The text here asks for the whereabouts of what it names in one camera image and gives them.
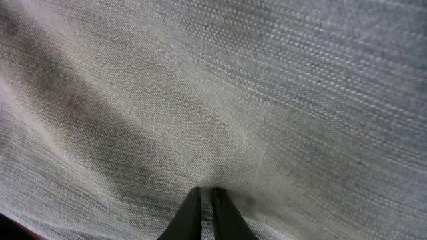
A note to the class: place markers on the light blue denim shorts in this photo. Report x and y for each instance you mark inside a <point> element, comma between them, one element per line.
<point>312,114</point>

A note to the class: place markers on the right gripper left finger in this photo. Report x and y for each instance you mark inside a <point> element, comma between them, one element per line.
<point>186,224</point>

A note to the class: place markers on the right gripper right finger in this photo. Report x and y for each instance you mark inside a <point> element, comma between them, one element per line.
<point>227,220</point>

